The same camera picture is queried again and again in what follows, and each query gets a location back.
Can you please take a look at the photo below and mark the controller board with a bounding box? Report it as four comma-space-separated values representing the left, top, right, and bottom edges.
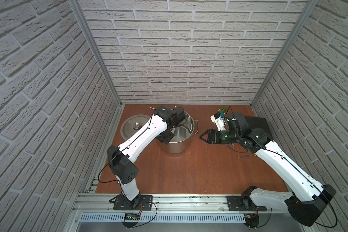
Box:
244, 214, 260, 229
122, 213, 141, 229

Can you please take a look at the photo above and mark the right controller board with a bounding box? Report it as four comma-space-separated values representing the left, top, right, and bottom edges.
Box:
244, 214, 260, 229

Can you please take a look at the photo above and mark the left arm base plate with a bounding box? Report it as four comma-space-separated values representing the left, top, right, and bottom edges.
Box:
110, 194, 153, 211

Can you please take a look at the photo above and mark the green plastic fitting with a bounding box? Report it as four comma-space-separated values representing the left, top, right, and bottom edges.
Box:
218, 106, 227, 114

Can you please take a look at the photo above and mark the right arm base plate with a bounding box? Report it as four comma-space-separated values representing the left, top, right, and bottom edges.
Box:
226, 195, 267, 212

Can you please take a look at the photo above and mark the left controller board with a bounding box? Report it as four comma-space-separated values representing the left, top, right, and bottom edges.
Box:
122, 213, 141, 229

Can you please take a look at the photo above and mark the stainless steel pot lid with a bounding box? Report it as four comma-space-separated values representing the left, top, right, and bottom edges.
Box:
120, 115, 150, 141

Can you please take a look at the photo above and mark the black plastic tool case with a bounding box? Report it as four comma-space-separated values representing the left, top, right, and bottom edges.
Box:
245, 116, 274, 140

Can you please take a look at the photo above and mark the aluminium rail frame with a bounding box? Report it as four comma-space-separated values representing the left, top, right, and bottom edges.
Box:
69, 193, 296, 228

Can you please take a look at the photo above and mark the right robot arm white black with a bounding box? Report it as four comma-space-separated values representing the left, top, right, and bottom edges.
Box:
204, 113, 336, 227

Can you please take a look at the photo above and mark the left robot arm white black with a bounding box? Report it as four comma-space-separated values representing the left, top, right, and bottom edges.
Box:
107, 106, 186, 202

